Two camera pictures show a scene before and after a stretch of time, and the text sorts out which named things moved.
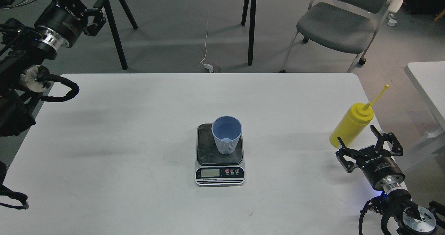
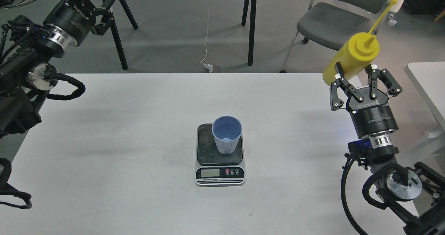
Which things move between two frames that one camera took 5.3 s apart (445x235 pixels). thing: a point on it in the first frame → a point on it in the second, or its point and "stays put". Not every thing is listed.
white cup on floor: [392, 22] stays put
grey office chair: [347, 18] stays put
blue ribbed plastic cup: [226, 130] stays put
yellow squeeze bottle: [353, 122] → [357, 55]
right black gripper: [378, 166] → [372, 117]
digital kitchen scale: [213, 168] stays put
